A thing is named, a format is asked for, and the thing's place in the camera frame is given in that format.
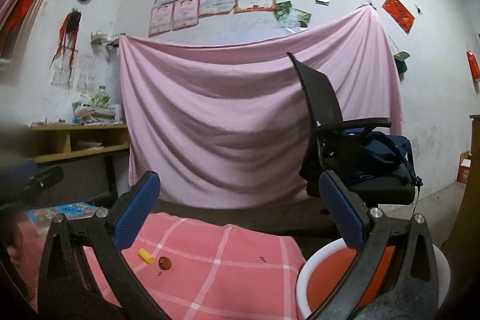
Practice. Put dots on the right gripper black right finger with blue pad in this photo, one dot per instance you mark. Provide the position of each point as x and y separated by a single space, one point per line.
393 274

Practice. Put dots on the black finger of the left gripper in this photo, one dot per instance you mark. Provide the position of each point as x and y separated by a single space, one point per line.
41 181

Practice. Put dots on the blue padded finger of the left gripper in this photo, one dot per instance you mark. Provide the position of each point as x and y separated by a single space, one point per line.
15 178

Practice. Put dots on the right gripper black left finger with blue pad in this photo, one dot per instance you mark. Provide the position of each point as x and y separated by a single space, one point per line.
83 274

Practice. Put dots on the colourful book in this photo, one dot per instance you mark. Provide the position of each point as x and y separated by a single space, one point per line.
42 218

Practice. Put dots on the wooden shelf desk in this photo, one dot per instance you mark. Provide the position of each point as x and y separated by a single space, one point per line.
66 143

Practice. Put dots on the wooden cabinet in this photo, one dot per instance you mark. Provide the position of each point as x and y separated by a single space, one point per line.
462 246

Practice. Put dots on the yellow cylinder cap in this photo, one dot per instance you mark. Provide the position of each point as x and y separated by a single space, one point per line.
145 256

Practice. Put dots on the orange basin white rim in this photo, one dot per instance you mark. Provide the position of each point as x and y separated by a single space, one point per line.
324 270

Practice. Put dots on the stack of papers on shelf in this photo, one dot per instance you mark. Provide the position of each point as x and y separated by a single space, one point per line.
84 113

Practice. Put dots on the small brown fruit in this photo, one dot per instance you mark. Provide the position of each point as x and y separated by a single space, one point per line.
164 263

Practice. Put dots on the green glass jar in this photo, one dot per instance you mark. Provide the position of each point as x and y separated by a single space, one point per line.
101 98

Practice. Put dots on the pink checked tablecloth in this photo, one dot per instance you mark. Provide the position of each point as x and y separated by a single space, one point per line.
217 272

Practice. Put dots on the dark blue backpack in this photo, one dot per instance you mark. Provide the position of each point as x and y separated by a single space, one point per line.
373 156

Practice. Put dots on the black mesh office chair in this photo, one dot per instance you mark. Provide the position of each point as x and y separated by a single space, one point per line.
327 126

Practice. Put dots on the pink hanging bed sheet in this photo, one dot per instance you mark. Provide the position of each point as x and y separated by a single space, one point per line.
226 127

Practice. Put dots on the green hanging ornament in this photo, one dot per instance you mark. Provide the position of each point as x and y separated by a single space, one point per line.
400 57

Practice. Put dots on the red black feather wall ornament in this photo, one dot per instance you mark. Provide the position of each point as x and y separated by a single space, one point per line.
68 34

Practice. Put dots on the red diamond wall poster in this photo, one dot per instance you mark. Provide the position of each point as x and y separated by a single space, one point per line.
400 14

